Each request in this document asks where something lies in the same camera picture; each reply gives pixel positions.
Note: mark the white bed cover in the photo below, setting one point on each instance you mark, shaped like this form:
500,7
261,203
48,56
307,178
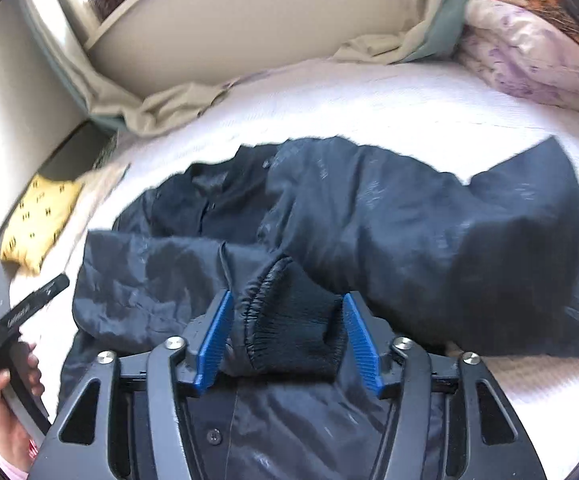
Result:
369,105

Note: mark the beige woven cloth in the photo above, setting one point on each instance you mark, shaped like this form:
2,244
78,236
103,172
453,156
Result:
104,177

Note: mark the person's left forearm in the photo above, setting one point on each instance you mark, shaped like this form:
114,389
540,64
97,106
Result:
12,471

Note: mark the purple floral quilt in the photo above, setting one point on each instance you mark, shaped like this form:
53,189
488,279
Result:
529,55

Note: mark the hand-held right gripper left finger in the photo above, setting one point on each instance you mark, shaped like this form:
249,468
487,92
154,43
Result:
213,345

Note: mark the yellow patterned cloth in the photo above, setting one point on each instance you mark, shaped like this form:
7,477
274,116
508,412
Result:
34,220

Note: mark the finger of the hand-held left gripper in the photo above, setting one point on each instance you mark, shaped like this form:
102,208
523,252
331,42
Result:
32,302

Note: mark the grey-green cloth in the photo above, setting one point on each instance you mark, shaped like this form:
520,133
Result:
444,35

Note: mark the black jacket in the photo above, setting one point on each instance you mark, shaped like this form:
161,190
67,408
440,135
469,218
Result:
394,220

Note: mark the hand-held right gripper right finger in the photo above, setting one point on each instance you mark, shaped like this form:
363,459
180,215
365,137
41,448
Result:
362,345

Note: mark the person's left hand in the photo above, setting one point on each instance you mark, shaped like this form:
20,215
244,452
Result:
9,420

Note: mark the white shelf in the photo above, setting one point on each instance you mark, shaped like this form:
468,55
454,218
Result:
139,5

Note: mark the beige sheet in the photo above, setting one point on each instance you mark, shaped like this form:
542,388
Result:
169,105

